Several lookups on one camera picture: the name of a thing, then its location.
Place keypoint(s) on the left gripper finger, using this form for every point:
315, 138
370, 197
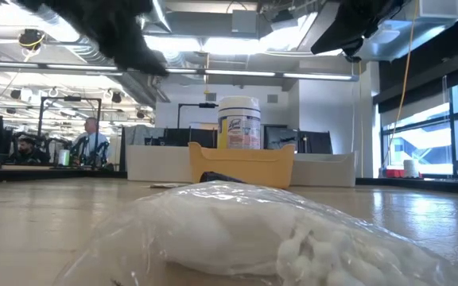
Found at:
137, 55

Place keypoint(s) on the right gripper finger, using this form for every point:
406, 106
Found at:
340, 35

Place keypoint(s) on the clear bag cotton swabs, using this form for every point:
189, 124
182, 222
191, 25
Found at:
221, 238

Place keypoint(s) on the small black robot arm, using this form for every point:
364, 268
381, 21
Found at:
78, 150
102, 153

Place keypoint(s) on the grey fabric cover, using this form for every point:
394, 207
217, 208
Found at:
141, 135

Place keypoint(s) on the person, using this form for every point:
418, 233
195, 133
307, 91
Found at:
91, 126
26, 149

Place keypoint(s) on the black wide screen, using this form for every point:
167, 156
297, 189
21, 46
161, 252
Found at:
189, 138

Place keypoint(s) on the black reflective screen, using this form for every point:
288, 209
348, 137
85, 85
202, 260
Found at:
312, 143

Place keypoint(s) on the Lysol wipes canister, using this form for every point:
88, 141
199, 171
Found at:
239, 127

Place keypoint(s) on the white green cup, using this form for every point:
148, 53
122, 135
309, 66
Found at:
63, 157

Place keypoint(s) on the large square white sachet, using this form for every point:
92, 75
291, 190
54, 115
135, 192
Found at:
169, 185

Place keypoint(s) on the grey plastic bin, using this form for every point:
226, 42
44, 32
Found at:
324, 171

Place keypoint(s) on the dark navy flat sachet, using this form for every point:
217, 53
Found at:
217, 177

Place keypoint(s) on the red box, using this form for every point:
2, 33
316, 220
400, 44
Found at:
394, 173

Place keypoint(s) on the white paper towel roll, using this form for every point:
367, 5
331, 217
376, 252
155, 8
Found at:
410, 168

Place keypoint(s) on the yellow plastic bin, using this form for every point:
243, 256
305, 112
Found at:
245, 165

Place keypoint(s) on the black rig frame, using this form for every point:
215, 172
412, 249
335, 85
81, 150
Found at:
70, 98

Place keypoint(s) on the black camera stand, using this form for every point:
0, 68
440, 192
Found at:
207, 105

